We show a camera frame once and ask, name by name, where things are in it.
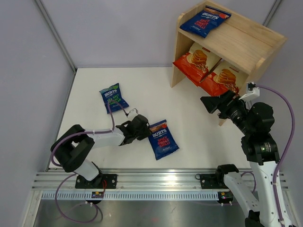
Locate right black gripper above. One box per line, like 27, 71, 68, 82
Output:
201, 89, 254, 135

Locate Burts chilli bag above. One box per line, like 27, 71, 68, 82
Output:
180, 5, 232, 38
148, 120, 179, 160

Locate cassava chips bag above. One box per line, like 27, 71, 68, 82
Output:
173, 43, 221, 87
200, 61, 249, 96

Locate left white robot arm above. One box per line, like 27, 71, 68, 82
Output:
51, 114, 151, 188

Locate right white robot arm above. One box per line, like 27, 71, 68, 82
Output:
200, 88, 294, 227

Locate wooden two-tier shelf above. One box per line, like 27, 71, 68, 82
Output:
173, 0, 287, 83

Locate Burts green blue bag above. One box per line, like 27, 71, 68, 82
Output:
99, 83, 129, 114

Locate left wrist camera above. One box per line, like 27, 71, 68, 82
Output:
127, 108, 138, 121

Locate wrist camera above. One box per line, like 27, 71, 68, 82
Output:
127, 108, 138, 121
239, 82, 260, 102

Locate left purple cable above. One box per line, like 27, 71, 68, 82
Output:
51, 102, 130, 223

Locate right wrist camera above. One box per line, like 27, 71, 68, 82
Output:
239, 82, 260, 102

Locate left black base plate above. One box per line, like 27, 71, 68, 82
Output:
75, 174, 118, 189

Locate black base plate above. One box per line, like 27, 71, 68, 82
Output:
199, 174, 228, 189
75, 174, 118, 189

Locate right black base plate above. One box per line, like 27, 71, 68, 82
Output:
199, 174, 228, 189

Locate aluminium mounting rail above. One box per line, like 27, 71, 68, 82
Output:
32, 168, 289, 192

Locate white slotted cable duct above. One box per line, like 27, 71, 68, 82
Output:
42, 191, 219, 201

